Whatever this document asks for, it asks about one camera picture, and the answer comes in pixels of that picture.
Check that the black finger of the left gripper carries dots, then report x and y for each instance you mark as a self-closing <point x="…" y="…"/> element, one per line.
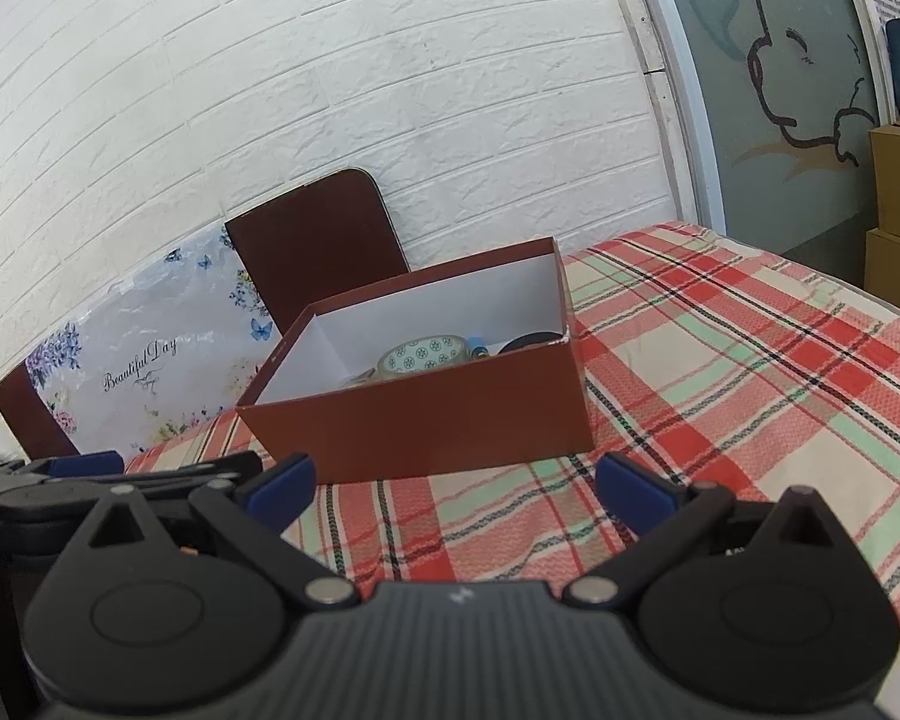
<point x="110" y="463"/>

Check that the floral plastic bag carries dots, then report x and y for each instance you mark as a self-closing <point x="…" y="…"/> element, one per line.
<point x="162" y="352"/>

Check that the red-brown cardboard box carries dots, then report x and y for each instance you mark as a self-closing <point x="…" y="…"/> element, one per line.
<point x="318" y="392"/>

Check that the black roll in box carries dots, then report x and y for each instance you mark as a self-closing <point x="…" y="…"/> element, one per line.
<point x="529" y="340"/>

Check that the blue black marker pen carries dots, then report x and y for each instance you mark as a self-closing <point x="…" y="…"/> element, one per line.
<point x="476" y="348"/>

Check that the clear patterned tape roll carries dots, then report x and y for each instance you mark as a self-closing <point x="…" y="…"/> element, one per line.
<point x="422" y="355"/>

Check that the red plaid bed sheet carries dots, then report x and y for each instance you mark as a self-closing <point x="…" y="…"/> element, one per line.
<point x="704" y="359"/>

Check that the frosted glass cartoon door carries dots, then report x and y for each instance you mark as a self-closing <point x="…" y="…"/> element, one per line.
<point x="790" y="102"/>

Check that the lower cardboard box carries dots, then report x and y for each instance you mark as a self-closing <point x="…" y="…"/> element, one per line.
<point x="882" y="266"/>

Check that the white door frame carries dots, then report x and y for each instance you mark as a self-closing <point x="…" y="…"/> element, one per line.
<point x="671" y="78"/>

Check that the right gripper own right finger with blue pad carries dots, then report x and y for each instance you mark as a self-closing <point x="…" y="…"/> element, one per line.
<point x="700" y="546"/>

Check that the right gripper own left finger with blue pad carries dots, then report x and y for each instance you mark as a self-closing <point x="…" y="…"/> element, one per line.
<point x="211" y="536"/>

